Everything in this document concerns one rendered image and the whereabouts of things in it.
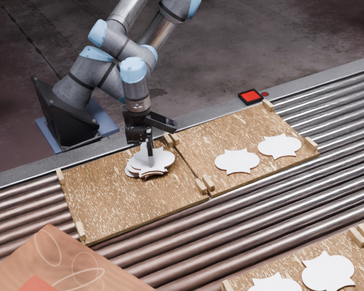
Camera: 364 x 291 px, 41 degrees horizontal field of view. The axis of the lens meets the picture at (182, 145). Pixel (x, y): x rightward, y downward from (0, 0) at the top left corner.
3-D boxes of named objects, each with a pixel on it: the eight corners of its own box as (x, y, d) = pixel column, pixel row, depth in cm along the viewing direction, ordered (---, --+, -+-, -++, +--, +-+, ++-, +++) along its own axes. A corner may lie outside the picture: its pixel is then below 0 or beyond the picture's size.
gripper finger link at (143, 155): (136, 168, 160) (133, 141, 157) (154, 167, 160) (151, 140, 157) (136, 172, 157) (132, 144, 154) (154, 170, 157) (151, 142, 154)
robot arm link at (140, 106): (149, 87, 151) (149, 101, 145) (151, 99, 154) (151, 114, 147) (125, 89, 151) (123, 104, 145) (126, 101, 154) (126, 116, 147)
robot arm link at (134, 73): (148, 55, 144) (141, 69, 137) (153, 87, 151) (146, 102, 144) (123, 54, 146) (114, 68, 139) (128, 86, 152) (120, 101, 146)
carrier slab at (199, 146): (167, 139, 180) (167, 135, 179) (264, 105, 191) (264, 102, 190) (211, 198, 154) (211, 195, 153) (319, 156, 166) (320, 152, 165)
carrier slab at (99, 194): (57, 176, 169) (56, 173, 168) (166, 140, 180) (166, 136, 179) (83, 248, 143) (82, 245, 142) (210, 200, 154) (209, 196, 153)
